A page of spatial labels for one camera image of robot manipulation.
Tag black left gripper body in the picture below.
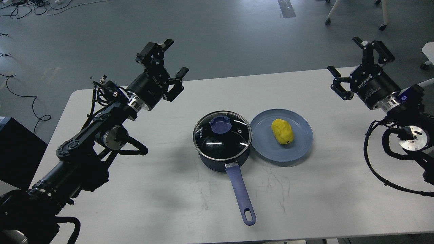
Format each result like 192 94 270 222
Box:
126 64 170 111

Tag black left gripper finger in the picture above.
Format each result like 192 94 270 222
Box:
163 67 189 102
135 39 174 68

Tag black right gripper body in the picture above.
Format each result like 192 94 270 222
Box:
350 64 401 110

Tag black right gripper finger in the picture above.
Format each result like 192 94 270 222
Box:
352 37 395 67
327 65 360 101

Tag glass lid with blue knob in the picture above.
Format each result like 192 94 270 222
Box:
193 110 253 162

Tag yellow potato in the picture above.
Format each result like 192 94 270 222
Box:
271 119 294 145

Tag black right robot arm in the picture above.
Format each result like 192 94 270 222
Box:
327 37 434 197

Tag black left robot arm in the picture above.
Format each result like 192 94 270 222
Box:
1 39 189 244

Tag white chair legs with casters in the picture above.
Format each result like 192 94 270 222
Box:
325 0 389 32

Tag white furniture at right edge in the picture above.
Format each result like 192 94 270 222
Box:
420 42 434 70

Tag blue plate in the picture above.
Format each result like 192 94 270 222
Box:
251 109 313 162

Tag black box at left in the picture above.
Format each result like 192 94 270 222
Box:
0 116 48 190

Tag blue saucepan with handle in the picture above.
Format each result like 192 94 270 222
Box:
193 111 257 226

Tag black floor cables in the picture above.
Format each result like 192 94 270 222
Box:
0 0 112 134

